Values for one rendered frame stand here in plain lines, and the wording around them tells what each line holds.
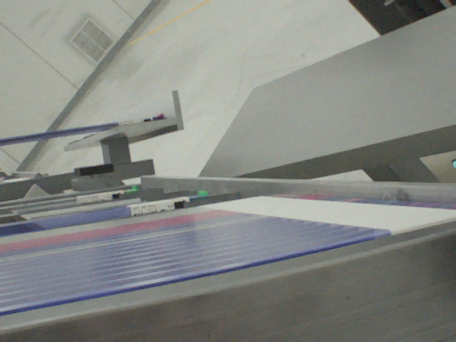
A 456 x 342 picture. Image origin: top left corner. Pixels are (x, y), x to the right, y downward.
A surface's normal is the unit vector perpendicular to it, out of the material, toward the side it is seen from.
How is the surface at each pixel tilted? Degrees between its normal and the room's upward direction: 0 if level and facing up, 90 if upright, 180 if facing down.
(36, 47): 90
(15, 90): 90
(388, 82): 0
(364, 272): 90
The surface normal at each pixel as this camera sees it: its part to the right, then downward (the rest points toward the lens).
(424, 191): -0.90, 0.12
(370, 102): -0.71, -0.62
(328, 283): 0.44, 0.00
